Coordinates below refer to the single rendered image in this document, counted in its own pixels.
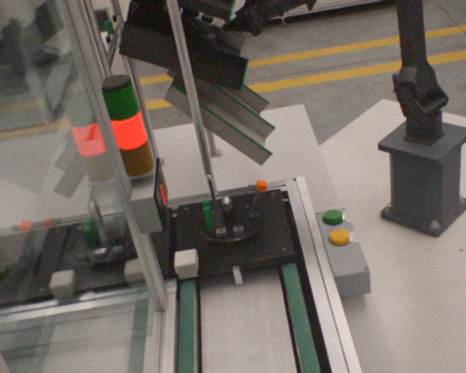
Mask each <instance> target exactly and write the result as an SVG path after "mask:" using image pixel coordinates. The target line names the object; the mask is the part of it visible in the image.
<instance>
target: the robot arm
mask: <svg viewBox="0 0 466 373"><path fill-rule="evenodd" d="M317 1H318V0H245V4H244V5H243V6H242V7H241V8H240V9H239V10H238V11H236V12H235V15H237V13H241V14H240V15H239V16H238V17H236V18H235V19H233V20H231V21H230V22H228V23H227V21H224V22H225V23H226V24H224V25H223V26H222V30H223V31H238V32H247V33H251V34H252V35H253V36H254V37H257V36H259V35H261V33H262V31H263V27H264V25H263V23H264V24H266V23H268V22H269V20H270V19H273V18H275V16H278V15H280V16H284V13H285V12H288V11H290V10H292V9H295V8H297V7H299V6H301V5H304V4H305V5H306V6H307V9H308V11H311V10H312V9H313V8H314V6H315V3H316V2H317ZM395 3H396V12H397V20H398V34H399V42H400V50H401V58H402V66H401V69H400V70H399V71H397V72H396V73H394V74H393V76H392V79H393V83H394V85H393V92H396V95H395V96H397V98H396V99H398V101H399V104H400V107H401V109H402V113H403V116H404V117H406V132H407V135H406V136H405V140H406V141H412V142H415V143H418V144H421V145H427V146H432V145H433V144H434V143H436V142H437V141H438V140H439V139H440V138H442V137H443V136H444V135H445V134H446V131H442V126H443V111H442V110H439V109H441V108H442V107H444V106H446V105H447V103H448V100H449V97H448V95H447V94H446V93H445V92H444V91H443V89H442V88H441V87H440V85H439V84H438V82H437V79H436V72H435V70H434V69H433V67H432V66H431V65H430V63H428V62H427V60H426V57H427V54H426V36H425V26H424V17H423V0H395ZM261 19H262V20H263V22H262V20H261Z"/></svg>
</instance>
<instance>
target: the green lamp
mask: <svg viewBox="0 0 466 373"><path fill-rule="evenodd" d="M102 94H103V98H104V102H105V104H106V109H107V112H108V114H109V118H110V120H112V121H122V120H129V119H130V118H132V117H135V116H136V115H138V113H139V112H140V108H139V106H138V102H137V97H136V94H135V91H134V88H133V85H132V81H130V83H129V84H128V85H126V86H125V87H123V88H121V89H120V90H119V89H117V90H113V91H104V90H103V91H102Z"/></svg>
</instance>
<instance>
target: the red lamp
mask: <svg viewBox="0 0 466 373"><path fill-rule="evenodd" d="M110 122H111V125H112V128H113V133H114V135H115V138H116V142H117V145H118V148H122V149H131V148H136V147H138V146H140V145H142V144H144V143H145V142H146V141H147V135H146V131H145V128H144V123H143V120H142V117H141V111H140V112H139V113H138V115H136V116H135V117H132V118H130V119H129V120H122V121H112V120H111V121H110Z"/></svg>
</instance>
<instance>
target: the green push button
mask: <svg viewBox="0 0 466 373"><path fill-rule="evenodd" d="M323 218H324V221H325V222H326V223H328V224H336V223H339V222H341V221H342V219H343V214H342V212H341V211H338V210H329V211H326V212H325V213H324V214H323Z"/></svg>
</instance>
